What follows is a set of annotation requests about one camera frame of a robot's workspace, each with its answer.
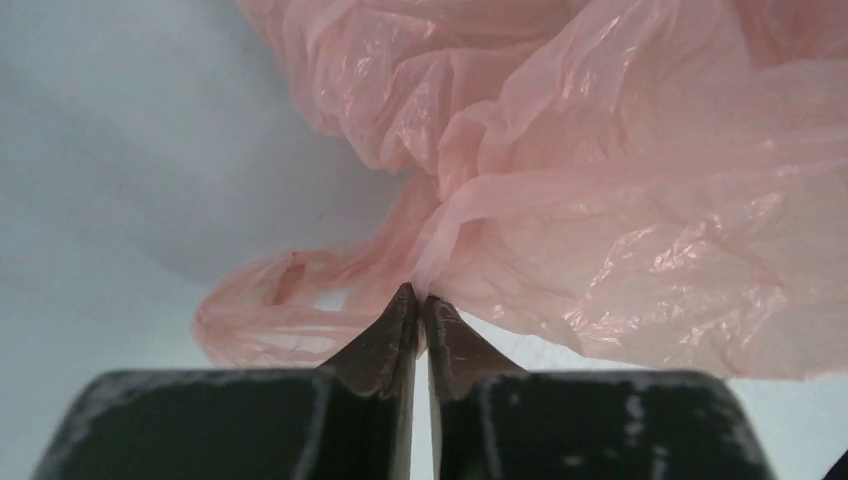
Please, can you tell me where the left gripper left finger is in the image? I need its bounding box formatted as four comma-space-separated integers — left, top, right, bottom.
33, 284, 419, 479

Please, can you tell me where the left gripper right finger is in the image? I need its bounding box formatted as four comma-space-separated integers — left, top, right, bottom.
422, 296, 773, 479

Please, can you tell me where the pink plastic trash bag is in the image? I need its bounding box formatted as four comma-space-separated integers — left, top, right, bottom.
192, 1, 847, 379

